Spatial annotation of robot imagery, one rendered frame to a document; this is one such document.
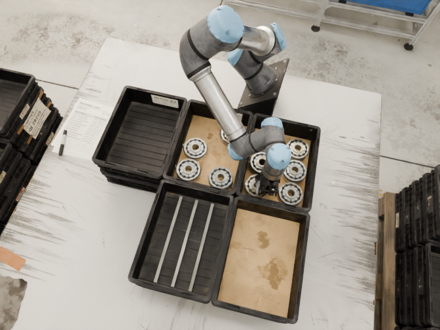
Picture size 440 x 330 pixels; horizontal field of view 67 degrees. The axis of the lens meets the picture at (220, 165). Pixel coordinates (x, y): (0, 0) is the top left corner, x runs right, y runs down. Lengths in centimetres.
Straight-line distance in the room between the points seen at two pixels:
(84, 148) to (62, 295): 67
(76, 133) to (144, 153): 43
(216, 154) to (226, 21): 61
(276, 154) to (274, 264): 47
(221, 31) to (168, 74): 87
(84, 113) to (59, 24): 171
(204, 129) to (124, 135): 36
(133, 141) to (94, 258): 53
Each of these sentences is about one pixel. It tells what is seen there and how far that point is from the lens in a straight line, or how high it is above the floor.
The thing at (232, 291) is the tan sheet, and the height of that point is 83.
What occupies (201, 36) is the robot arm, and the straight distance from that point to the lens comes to 111.
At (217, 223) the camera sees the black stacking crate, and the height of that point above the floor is 83.
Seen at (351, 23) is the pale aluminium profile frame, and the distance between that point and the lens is 328.
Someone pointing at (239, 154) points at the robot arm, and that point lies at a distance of 121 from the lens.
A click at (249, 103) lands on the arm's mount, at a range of 160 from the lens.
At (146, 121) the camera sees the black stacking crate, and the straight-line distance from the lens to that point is 159.
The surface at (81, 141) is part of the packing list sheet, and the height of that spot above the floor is 70.
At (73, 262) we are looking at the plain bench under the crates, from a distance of 156.
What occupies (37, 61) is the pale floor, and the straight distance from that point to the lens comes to 322.
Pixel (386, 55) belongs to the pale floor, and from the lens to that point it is 335.
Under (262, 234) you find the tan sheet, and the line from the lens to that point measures 137.
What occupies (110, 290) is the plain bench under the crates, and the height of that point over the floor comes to 70.
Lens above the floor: 214
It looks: 65 degrees down
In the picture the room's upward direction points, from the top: 4 degrees clockwise
